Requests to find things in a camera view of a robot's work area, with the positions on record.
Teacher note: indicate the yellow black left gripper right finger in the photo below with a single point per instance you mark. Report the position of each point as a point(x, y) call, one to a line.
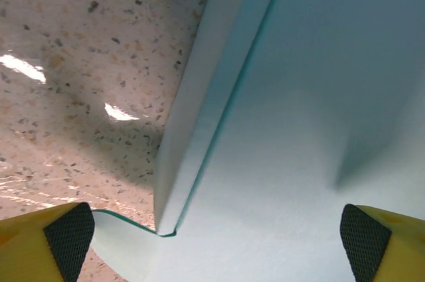
point(398, 249)

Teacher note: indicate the light blue paper box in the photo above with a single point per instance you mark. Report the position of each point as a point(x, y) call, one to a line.
point(282, 112)

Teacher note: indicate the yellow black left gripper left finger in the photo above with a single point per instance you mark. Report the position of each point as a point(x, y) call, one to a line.
point(26, 249)

